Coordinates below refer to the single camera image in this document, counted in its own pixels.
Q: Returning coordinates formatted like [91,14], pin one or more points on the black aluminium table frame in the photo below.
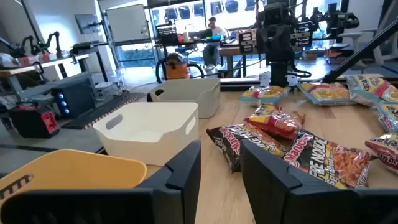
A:
[357,54]

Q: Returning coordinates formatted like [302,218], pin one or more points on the red black equipment box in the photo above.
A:
[34,123]

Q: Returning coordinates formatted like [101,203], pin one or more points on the orange black shop vacuum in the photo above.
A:
[177,70]

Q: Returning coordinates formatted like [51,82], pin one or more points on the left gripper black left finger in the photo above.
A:
[180,186]

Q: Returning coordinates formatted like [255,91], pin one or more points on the white whiteboard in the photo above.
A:
[127,23]

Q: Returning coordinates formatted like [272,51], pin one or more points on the grey plastic bin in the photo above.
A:
[199,96]

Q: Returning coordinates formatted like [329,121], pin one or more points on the person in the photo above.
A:
[214,34]

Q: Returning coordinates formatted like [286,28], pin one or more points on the black computer monitor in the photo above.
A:
[166,32]

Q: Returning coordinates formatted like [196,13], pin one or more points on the yellow ramen packet right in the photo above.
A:
[326,93]

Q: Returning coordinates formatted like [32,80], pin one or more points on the blue Maruchan ramen pack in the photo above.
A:
[388,118]
[264,96]
[370,88]

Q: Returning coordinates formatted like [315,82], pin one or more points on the white plastic bin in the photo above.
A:
[149,146]

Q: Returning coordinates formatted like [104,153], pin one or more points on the black Maruchan Fire Noodle pack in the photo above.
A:
[326,161]
[230,141]

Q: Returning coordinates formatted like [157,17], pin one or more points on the black background equipment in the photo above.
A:
[342,20]

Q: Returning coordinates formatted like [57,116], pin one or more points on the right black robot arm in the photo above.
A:
[279,74]

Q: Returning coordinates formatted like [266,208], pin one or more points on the small black robot arm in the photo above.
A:
[31,46]
[56,40]

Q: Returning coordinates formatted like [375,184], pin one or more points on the white top work table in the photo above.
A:
[62,60]

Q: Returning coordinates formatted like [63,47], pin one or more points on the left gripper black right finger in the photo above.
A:
[270,193]

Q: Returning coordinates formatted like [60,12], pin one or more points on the red Maruchan Roast Beef pack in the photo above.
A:
[276,124]
[385,152]

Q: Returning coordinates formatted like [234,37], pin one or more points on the yellow plastic bin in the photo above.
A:
[62,168]

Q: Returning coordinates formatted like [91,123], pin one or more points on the wall monitor on arm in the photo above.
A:
[87,23]

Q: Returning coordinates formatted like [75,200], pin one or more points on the black computer tower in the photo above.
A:
[74,99]

